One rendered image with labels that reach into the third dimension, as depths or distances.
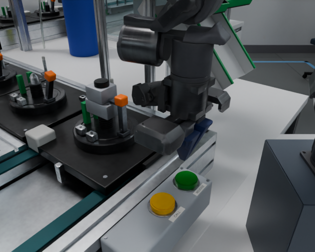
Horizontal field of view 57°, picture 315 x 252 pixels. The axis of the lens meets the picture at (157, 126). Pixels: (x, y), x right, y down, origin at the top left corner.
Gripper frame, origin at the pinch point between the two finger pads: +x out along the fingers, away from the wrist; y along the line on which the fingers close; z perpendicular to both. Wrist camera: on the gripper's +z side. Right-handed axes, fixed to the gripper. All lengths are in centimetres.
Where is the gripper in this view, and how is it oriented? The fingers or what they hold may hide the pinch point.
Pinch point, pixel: (184, 142)
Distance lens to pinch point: 47.8
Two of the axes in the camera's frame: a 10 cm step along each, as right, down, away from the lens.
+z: -7.9, -3.3, 5.2
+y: -6.1, 4.0, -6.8
